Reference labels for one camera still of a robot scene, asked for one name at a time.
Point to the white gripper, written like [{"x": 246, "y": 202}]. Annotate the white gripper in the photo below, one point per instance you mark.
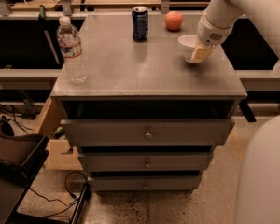
[{"x": 211, "y": 32}]

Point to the white ceramic bowl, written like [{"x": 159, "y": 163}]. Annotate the white ceramic bowl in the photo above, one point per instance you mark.
[{"x": 186, "y": 46}]

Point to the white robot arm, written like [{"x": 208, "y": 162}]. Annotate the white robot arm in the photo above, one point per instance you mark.
[{"x": 258, "y": 189}]

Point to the clear plastic water bottle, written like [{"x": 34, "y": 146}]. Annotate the clear plastic water bottle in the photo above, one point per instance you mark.
[{"x": 71, "y": 49}]

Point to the red apple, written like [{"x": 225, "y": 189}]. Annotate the red apple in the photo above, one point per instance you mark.
[{"x": 173, "y": 20}]

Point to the blue soda can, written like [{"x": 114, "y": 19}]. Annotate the blue soda can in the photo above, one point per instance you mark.
[{"x": 140, "y": 23}]

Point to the grey drawer cabinet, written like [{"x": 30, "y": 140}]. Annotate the grey drawer cabinet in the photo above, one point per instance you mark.
[{"x": 145, "y": 80}]

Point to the top grey drawer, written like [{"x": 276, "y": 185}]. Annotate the top grey drawer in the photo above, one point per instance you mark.
[{"x": 146, "y": 132}]

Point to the grey drawer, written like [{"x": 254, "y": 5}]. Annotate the grey drawer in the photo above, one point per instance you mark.
[
  {"x": 124, "y": 162},
  {"x": 154, "y": 183},
  {"x": 146, "y": 132}
]

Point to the middle grey drawer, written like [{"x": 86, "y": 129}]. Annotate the middle grey drawer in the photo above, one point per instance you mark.
[{"x": 124, "y": 162}]

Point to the bottom grey drawer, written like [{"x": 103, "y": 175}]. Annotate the bottom grey drawer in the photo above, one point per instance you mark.
[{"x": 154, "y": 183}]

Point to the wooden box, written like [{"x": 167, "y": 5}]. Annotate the wooden box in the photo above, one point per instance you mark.
[{"x": 61, "y": 155}]

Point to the black cart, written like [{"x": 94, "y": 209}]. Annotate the black cart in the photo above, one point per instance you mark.
[{"x": 21, "y": 158}]

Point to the grey metal rail frame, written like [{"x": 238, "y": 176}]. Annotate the grey metal rail frame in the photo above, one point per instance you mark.
[{"x": 37, "y": 14}]

